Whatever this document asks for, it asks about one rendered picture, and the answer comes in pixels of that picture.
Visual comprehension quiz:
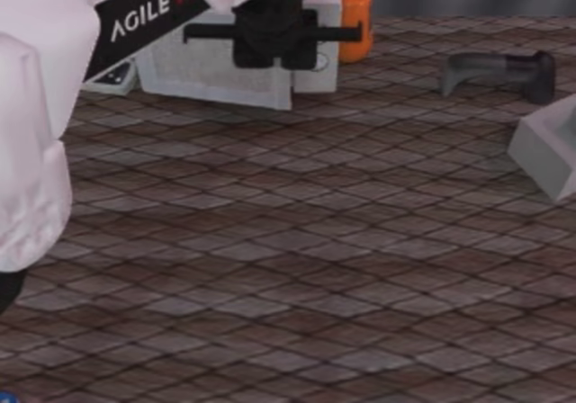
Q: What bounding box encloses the grey box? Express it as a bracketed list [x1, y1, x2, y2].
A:
[507, 93, 576, 205]

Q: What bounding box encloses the dark grey handheld barcode scanner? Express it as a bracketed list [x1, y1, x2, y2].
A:
[437, 49, 557, 106]

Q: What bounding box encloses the white box appliance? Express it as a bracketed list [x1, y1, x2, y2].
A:
[133, 1, 340, 112]

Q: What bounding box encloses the orange bottle with beige cap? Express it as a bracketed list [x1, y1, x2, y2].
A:
[337, 0, 375, 66]

